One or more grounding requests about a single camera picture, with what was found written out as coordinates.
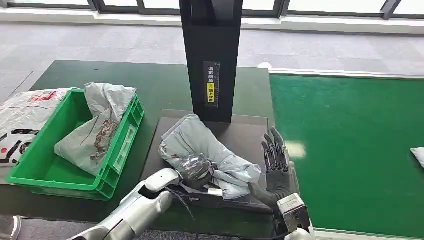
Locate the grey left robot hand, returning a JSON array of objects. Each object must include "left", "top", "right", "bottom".
[{"left": 172, "top": 153, "right": 220, "bottom": 200}]

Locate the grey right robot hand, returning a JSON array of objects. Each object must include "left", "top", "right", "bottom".
[{"left": 248, "top": 126, "right": 299, "bottom": 208}]

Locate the plain grey parcel bag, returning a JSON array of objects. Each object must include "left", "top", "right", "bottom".
[{"left": 158, "top": 114, "right": 263, "bottom": 201}]

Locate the grey parcel bag dark print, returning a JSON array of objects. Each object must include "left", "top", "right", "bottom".
[{"left": 53, "top": 82, "right": 137, "bottom": 177}]

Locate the green conveyor belt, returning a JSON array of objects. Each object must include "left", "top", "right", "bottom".
[{"left": 268, "top": 74, "right": 424, "bottom": 239}]

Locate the black yellow label strip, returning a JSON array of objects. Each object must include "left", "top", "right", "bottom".
[{"left": 202, "top": 61, "right": 221, "bottom": 109}]

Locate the green plastic crate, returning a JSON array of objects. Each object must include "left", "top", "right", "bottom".
[{"left": 5, "top": 88, "right": 146, "bottom": 202}]

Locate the white parcel bag red print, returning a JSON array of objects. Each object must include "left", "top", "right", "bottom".
[{"left": 0, "top": 87, "right": 79, "bottom": 168}]

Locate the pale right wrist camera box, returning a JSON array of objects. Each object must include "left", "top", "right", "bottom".
[{"left": 276, "top": 193, "right": 311, "bottom": 233}]

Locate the dark scanner base plate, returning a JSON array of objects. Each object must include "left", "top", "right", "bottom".
[{"left": 140, "top": 109, "right": 276, "bottom": 215}]

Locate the pale metal conveyor rail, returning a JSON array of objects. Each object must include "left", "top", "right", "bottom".
[{"left": 268, "top": 67, "right": 424, "bottom": 80}]

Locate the black scanner post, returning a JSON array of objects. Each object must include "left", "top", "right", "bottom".
[{"left": 178, "top": 0, "right": 244, "bottom": 124}]

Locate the dark window frame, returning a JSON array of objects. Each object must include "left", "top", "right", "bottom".
[{"left": 0, "top": 0, "right": 424, "bottom": 20}]

